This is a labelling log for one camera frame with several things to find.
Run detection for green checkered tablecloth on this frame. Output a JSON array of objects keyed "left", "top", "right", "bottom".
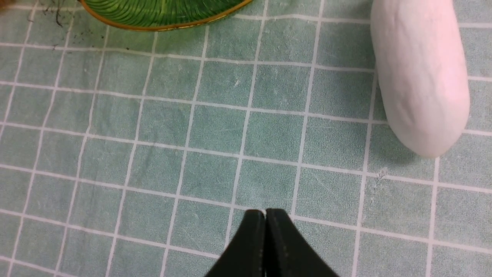
[{"left": 0, "top": 0, "right": 492, "bottom": 277}]

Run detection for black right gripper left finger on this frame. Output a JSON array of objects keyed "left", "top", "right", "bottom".
[{"left": 206, "top": 209, "right": 266, "bottom": 277}]

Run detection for green plastic plate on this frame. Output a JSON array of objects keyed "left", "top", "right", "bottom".
[{"left": 80, "top": 0, "right": 252, "bottom": 32}]

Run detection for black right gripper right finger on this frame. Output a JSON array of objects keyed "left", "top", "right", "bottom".
[{"left": 265, "top": 209, "right": 338, "bottom": 277}]

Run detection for white radish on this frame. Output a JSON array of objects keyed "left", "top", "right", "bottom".
[{"left": 370, "top": 0, "right": 470, "bottom": 159}]

